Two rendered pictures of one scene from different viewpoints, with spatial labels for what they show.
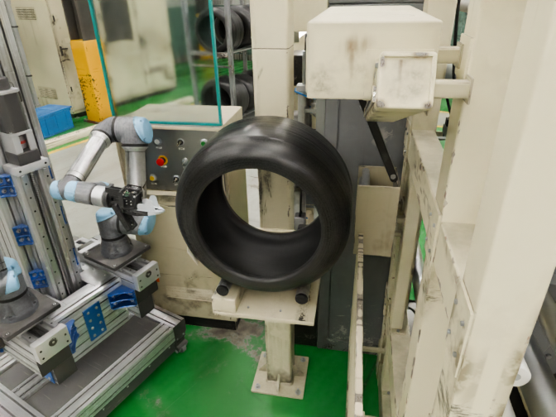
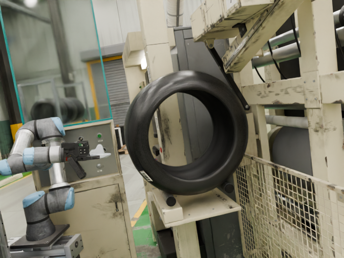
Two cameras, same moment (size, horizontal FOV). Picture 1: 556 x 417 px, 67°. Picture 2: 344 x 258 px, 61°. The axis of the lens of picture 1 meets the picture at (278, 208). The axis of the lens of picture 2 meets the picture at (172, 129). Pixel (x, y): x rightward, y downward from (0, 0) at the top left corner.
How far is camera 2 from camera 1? 0.79 m
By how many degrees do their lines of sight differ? 30
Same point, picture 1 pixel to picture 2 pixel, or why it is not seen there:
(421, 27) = not seen: outside the picture
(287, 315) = (220, 209)
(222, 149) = (162, 82)
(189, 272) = (97, 251)
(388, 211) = (250, 130)
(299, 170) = (215, 86)
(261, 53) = (153, 47)
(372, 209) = not seen: hidden behind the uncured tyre
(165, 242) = (73, 228)
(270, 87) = (161, 67)
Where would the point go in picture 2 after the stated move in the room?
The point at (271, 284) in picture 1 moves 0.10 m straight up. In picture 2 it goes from (209, 179) to (206, 158)
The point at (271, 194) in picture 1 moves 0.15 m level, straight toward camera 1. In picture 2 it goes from (171, 141) to (183, 144)
